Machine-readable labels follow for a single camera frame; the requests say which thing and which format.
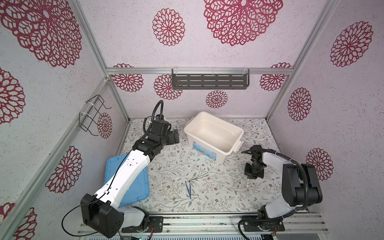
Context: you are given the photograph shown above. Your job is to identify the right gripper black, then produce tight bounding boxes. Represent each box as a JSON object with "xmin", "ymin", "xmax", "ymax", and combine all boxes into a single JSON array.
[{"xmin": 243, "ymin": 162, "xmax": 264, "ymax": 179}]

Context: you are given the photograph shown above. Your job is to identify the white plastic bin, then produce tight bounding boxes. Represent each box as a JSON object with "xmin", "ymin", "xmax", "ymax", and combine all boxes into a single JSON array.
[{"xmin": 184, "ymin": 112, "xmax": 244, "ymax": 165}]

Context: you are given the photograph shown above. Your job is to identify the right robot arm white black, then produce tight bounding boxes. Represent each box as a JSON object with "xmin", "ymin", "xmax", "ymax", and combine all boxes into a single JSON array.
[{"xmin": 242, "ymin": 145, "xmax": 323, "ymax": 220}]

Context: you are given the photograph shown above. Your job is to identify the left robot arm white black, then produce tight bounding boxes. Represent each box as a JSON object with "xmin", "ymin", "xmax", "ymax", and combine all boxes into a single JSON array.
[{"xmin": 80, "ymin": 120, "xmax": 180, "ymax": 238}]

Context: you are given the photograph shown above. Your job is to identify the blue tweezers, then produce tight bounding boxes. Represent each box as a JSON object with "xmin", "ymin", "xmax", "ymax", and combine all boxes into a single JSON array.
[{"xmin": 185, "ymin": 181, "xmax": 192, "ymax": 199}]

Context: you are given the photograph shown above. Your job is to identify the blue plastic lid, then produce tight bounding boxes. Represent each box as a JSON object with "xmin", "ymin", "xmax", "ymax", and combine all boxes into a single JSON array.
[{"xmin": 105, "ymin": 155, "xmax": 150, "ymax": 208}]

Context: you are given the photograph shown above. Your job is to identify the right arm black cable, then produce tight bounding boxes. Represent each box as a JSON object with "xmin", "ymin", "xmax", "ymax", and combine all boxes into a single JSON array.
[{"xmin": 237, "ymin": 148, "xmax": 310, "ymax": 240}]

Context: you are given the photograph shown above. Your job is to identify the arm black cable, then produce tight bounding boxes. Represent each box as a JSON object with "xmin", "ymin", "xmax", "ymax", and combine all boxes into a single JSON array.
[
  {"xmin": 61, "ymin": 99, "xmax": 165, "ymax": 238},
  {"xmin": 237, "ymin": 148, "xmax": 310, "ymax": 240}
]

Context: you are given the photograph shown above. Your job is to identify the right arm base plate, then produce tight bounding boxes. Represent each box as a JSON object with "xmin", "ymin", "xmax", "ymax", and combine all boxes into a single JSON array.
[{"xmin": 242, "ymin": 216, "xmax": 286, "ymax": 232}]

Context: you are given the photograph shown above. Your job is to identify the dark grey wall shelf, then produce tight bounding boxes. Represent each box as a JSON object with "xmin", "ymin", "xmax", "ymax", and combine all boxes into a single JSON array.
[{"xmin": 171, "ymin": 69, "xmax": 250, "ymax": 90}]

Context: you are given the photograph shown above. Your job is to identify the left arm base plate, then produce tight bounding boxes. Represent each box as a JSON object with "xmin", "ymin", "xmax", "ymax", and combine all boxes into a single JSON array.
[{"xmin": 121, "ymin": 216, "xmax": 164, "ymax": 234}]

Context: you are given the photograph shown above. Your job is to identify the black wire wall basket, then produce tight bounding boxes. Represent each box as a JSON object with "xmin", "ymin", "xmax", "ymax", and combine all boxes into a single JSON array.
[{"xmin": 78, "ymin": 95, "xmax": 113, "ymax": 139}]

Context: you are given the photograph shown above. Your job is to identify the aluminium rail base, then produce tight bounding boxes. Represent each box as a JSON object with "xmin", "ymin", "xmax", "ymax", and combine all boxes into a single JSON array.
[{"xmin": 76, "ymin": 209, "xmax": 329, "ymax": 238}]

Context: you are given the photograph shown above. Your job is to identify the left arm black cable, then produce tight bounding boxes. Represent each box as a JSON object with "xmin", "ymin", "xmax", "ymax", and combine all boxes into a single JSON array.
[{"xmin": 61, "ymin": 99, "xmax": 165, "ymax": 238}]

